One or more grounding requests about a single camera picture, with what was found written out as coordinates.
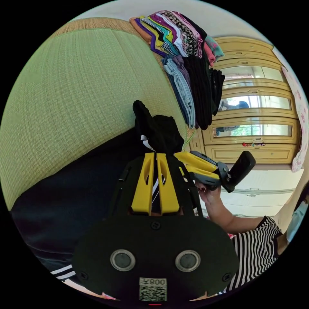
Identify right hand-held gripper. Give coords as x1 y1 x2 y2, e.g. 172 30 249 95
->
173 151 230 191

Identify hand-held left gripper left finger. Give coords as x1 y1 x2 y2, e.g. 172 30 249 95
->
131 152 156 215

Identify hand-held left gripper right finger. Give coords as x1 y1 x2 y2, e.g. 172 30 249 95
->
156 153 181 216

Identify black athletic pants with white stripes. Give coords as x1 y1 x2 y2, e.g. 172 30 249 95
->
10 99 193 283

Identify person's right forearm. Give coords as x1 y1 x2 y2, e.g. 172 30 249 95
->
207 204 267 235

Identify person's right hand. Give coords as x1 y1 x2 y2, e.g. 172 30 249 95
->
195 182 224 214

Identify yellow wooden cupboard with mirrors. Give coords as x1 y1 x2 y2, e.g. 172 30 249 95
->
188 36 302 167

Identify person's body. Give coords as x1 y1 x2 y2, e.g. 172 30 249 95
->
217 181 309 296

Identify pile of clothes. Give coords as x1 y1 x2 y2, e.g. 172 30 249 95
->
129 9 225 131

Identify bed with green woven mat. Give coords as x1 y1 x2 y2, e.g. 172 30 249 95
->
0 17 196 212

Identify pink floral curtain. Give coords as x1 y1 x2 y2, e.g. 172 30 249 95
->
281 65 309 173

